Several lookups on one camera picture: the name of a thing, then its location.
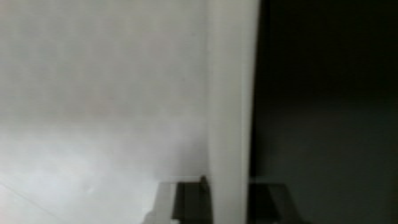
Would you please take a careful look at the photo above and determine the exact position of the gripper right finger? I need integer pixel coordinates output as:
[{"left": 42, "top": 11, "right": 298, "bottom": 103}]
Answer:
[{"left": 246, "top": 183, "right": 310, "bottom": 224}]

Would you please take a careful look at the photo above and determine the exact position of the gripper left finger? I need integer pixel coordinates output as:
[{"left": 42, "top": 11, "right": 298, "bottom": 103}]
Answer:
[{"left": 170, "top": 177, "right": 212, "bottom": 224}]

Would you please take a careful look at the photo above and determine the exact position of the white desk tabletop tray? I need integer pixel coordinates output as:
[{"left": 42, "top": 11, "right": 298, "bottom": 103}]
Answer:
[{"left": 0, "top": 0, "right": 259, "bottom": 224}]

